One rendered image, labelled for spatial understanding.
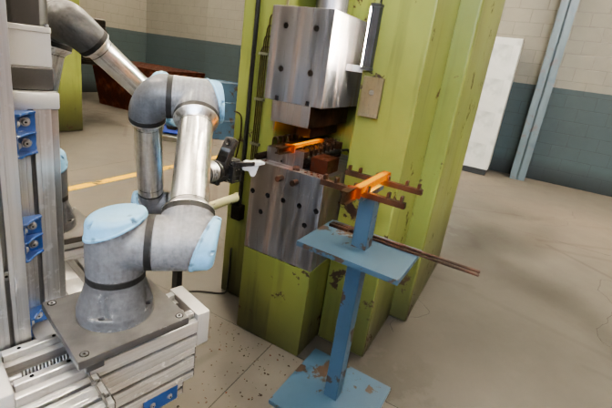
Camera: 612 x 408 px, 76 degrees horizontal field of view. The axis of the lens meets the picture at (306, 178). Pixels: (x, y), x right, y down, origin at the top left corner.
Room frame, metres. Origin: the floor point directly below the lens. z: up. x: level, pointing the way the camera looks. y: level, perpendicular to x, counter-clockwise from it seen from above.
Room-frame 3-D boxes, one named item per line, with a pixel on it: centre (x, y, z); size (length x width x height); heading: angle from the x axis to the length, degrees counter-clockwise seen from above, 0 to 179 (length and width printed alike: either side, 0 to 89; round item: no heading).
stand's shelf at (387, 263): (1.39, -0.25, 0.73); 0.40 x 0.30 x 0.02; 61
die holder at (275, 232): (1.94, -0.04, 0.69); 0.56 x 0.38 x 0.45; 153
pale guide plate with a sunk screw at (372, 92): (1.74, -0.23, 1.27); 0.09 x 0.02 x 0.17; 63
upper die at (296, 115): (1.96, 0.02, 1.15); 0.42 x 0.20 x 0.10; 153
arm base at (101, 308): (0.72, 0.37, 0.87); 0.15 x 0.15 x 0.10
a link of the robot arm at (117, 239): (0.72, 0.36, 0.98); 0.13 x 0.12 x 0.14; 105
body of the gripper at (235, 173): (1.36, 0.29, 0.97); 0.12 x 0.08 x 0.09; 153
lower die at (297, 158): (1.96, 0.02, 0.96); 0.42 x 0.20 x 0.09; 153
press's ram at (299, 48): (1.94, -0.02, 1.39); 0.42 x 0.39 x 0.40; 153
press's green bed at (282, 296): (1.94, -0.04, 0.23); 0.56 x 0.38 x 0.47; 153
